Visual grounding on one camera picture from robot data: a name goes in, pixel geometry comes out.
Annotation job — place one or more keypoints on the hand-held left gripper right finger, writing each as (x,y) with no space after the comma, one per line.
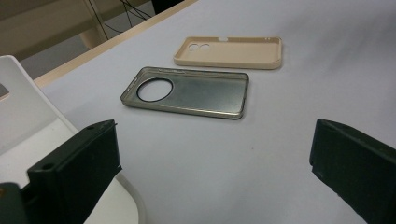
(358,168)

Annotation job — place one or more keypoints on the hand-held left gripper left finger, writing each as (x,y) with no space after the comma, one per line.
(74,168)

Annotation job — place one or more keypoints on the white plastic storage box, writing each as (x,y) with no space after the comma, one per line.
(25,109)

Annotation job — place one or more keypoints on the grey translucent phone case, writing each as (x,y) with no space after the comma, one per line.
(202,93)

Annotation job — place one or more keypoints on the beige phone case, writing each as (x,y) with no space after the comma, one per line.
(236,56)

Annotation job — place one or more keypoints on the white table cover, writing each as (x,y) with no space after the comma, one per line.
(280,109)

